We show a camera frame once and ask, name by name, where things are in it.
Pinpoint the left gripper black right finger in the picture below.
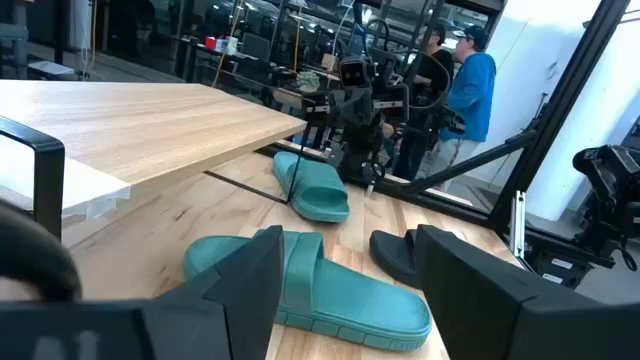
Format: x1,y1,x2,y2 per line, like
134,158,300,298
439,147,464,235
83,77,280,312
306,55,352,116
414,223,640,360

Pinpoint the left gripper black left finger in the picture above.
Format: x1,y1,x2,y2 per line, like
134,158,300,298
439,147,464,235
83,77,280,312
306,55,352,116
0,224,285,360

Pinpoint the teal rubber slide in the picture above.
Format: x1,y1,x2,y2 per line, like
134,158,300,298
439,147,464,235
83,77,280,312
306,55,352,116
182,228,434,352
272,151,351,224

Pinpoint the black rubber slide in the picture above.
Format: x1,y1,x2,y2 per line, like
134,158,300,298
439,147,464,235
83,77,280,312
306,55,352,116
368,228,424,290

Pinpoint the small pale green plant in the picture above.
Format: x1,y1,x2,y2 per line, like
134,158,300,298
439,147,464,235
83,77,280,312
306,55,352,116
296,69,322,94

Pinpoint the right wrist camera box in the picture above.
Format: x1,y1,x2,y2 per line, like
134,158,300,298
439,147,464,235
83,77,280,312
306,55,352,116
338,56,372,90

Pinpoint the yellow hanging cord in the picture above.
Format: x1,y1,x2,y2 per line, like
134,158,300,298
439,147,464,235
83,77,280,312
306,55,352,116
211,0,245,89
291,4,302,72

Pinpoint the wooden shelf with black frame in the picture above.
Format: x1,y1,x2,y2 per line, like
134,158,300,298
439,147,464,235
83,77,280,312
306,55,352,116
0,79,314,241

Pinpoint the black aluminium rig frame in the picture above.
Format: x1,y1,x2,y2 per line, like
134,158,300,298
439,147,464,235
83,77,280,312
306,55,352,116
257,0,634,261

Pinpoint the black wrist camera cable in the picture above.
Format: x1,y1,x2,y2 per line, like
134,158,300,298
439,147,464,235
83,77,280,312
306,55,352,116
0,199,84,304

